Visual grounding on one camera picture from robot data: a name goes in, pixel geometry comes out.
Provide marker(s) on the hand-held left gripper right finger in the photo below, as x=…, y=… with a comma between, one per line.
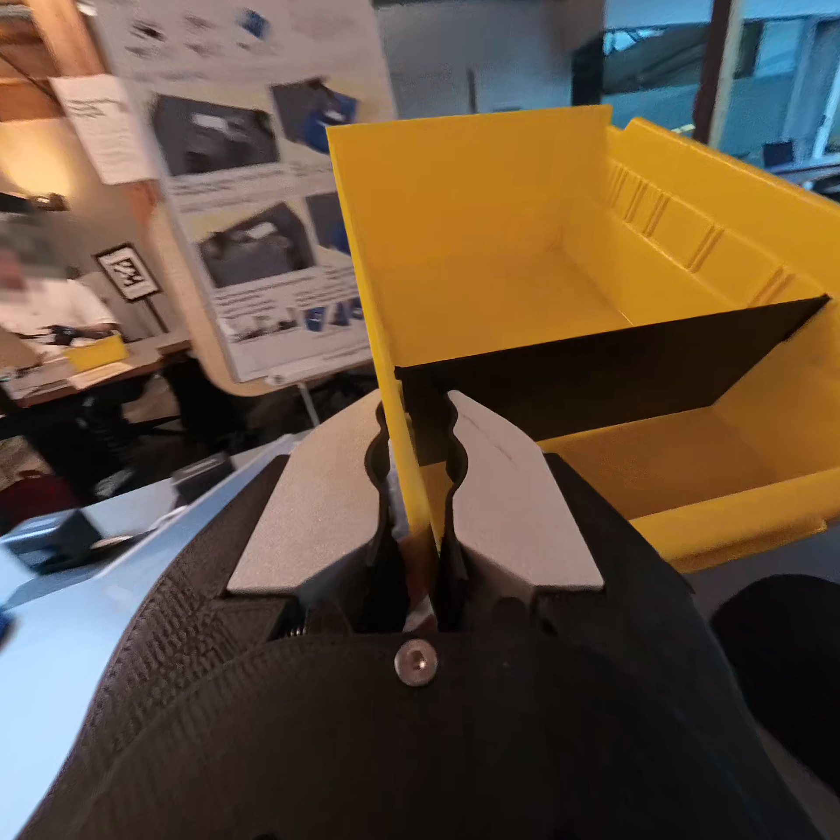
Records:
x=518, y=512

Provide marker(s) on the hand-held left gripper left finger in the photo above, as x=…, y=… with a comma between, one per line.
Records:
x=315, y=512

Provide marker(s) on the yellow plastic bin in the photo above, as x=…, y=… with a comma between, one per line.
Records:
x=472, y=229

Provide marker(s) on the white board stand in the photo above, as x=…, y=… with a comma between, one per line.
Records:
x=307, y=403

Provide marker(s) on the small grey box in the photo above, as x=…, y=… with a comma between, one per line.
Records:
x=59, y=535
x=203, y=474

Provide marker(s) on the black bin divider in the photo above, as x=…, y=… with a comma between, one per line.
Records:
x=590, y=380

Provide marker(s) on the cluttered wooden table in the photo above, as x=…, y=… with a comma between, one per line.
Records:
x=144, y=358

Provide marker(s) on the small yellow bin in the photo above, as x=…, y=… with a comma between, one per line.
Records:
x=98, y=354

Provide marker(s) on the printed tag sign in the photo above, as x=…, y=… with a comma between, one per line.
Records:
x=128, y=272

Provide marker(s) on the black textured wrist rest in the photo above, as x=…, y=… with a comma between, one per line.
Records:
x=787, y=656

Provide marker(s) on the instruction poster board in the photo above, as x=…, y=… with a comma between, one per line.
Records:
x=262, y=164

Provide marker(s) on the paper wall notice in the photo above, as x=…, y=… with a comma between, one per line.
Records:
x=98, y=131

